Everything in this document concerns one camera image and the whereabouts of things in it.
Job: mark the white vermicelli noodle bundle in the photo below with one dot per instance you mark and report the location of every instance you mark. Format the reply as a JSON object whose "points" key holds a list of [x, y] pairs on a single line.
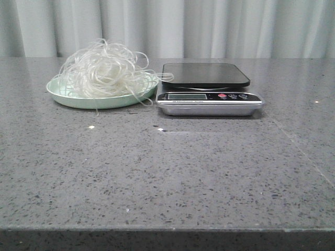
{"points": [[107, 69]]}

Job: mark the black digital kitchen scale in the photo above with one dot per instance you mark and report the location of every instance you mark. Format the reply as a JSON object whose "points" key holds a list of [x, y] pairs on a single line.
{"points": [[206, 89]]}

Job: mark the light green round plate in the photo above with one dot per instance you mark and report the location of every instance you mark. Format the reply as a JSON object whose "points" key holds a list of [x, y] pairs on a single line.
{"points": [[63, 95]]}

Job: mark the white pleated curtain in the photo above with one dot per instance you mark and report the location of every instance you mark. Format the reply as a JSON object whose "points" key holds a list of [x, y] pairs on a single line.
{"points": [[171, 29]]}

